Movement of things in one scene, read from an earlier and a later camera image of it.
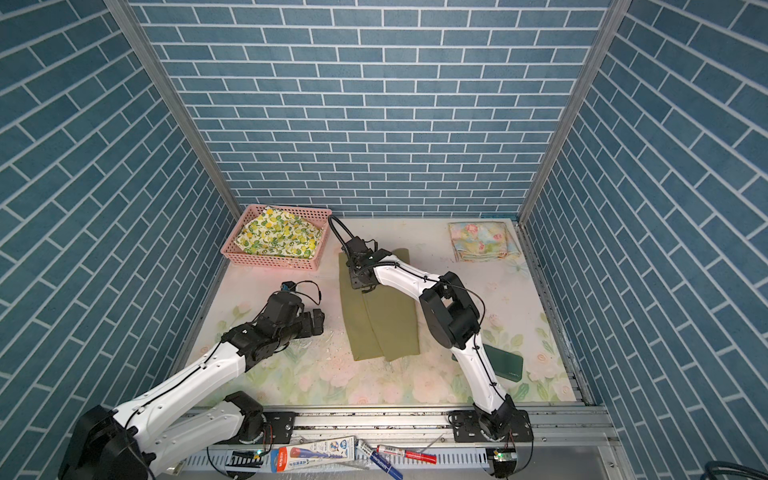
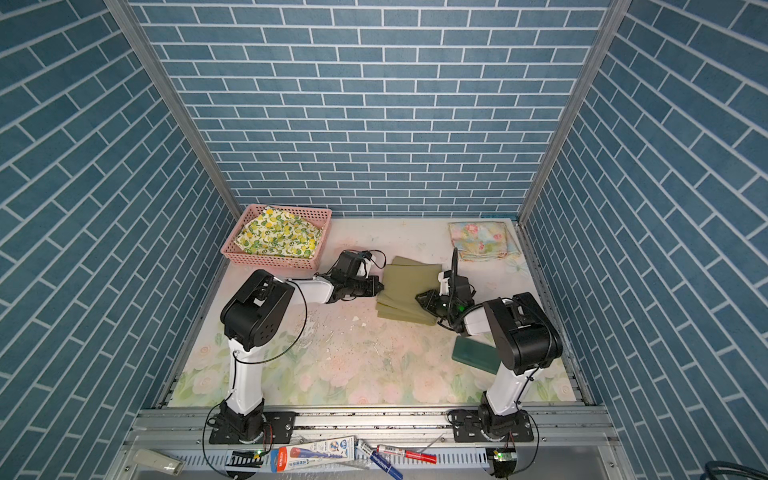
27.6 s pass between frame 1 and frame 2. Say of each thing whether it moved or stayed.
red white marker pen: stayed
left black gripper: moved
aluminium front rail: stayed
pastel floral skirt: stayed
